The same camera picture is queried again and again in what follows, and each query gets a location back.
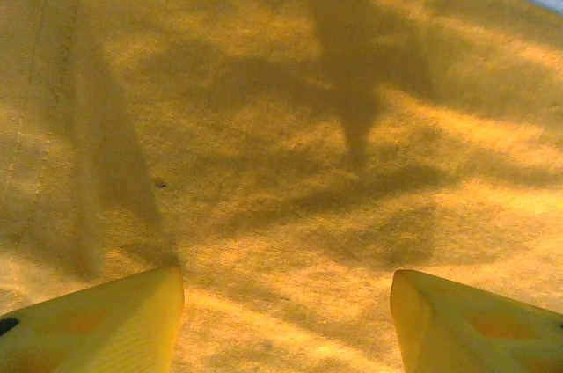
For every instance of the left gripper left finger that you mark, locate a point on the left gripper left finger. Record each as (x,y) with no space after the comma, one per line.
(97,324)

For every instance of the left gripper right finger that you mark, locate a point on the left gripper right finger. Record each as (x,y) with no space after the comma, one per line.
(475,329)

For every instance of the yellow t-shirt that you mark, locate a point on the yellow t-shirt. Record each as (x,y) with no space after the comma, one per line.
(264,126)

